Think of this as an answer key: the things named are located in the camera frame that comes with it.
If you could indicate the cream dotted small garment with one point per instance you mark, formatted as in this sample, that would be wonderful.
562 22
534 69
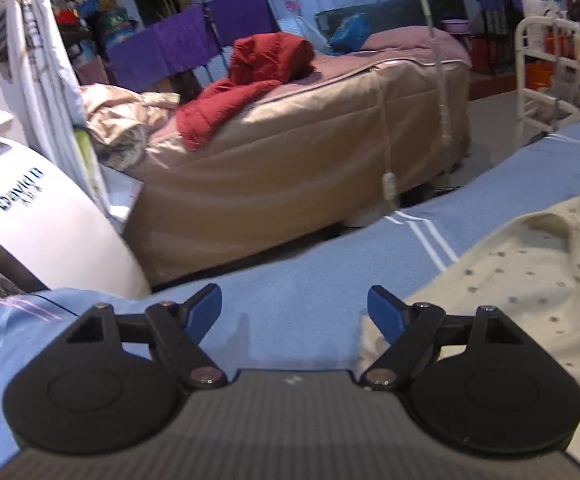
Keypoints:
520 280

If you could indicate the clear hanging tube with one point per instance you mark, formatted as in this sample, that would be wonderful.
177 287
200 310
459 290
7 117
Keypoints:
442 90

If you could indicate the cluttered shelf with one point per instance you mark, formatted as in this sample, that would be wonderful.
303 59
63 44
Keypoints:
95 15

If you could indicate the white metal cart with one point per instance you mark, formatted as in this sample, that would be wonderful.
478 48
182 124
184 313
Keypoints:
540 85

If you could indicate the bed with tan cover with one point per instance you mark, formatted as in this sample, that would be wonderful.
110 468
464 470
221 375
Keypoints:
280 160

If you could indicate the white round machine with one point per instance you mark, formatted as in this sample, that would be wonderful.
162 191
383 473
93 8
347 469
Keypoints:
45 230

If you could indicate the pink blanket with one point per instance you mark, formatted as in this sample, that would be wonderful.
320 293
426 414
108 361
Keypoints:
410 47

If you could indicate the red jacket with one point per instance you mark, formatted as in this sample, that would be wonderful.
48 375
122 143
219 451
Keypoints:
265 60

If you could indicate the green and white book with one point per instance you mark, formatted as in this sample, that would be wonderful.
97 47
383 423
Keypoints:
120 200

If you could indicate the blue blanket with white stripes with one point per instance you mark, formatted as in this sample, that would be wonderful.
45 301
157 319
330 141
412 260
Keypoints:
295 290

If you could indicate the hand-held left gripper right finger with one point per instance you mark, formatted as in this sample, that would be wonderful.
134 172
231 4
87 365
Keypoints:
384 312

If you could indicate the purple hanging cloth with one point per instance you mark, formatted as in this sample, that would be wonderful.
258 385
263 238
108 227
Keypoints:
170 45

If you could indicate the white hanging cloth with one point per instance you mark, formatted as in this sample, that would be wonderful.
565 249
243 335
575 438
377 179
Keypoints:
50 85

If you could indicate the crumpled beige quilt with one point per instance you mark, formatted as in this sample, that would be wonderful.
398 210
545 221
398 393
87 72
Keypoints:
115 115

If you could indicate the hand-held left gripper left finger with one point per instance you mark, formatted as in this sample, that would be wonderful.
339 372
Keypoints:
205 310

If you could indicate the blue bag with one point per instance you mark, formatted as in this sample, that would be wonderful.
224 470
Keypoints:
350 32

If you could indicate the pink basin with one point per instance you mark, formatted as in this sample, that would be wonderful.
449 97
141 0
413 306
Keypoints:
455 25

